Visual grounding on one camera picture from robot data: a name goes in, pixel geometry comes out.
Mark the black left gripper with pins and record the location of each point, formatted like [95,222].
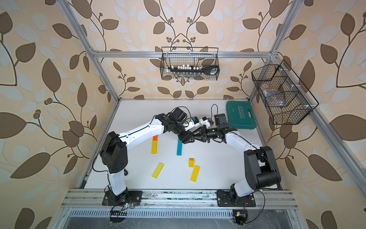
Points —
[186,137]

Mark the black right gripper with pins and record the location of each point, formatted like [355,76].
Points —
[202,134]

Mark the teal rectangular block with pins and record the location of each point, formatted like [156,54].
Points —
[179,147]

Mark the yellow triangular prism block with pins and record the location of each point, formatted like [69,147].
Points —
[191,162]

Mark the yellow rectangular block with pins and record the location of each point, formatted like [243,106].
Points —
[195,173]
[154,147]

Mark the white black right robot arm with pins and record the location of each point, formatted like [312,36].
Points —
[261,169]

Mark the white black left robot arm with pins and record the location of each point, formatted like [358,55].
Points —
[114,152]

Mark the green plastic tool case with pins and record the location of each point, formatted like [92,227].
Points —
[240,115]

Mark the yellow-green rectangular block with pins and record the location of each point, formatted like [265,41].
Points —
[158,170]

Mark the plastic bag in basket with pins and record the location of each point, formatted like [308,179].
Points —
[273,98]

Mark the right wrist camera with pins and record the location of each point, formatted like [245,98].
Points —
[207,122]

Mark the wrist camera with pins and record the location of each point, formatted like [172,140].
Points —
[207,122]
[192,124]

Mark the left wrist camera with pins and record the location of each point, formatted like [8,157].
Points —
[192,124]

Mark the black wire basket back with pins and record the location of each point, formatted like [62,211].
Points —
[177,56]

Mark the black wire basket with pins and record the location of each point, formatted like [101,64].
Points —
[177,56]
[300,102]

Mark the socket set rail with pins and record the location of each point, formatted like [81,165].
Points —
[210,70]

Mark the black wire basket right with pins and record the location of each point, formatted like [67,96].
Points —
[300,102]

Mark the aluminium front rail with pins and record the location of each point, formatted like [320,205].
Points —
[179,199]

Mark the aluminium frame post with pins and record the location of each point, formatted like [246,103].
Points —
[273,55]

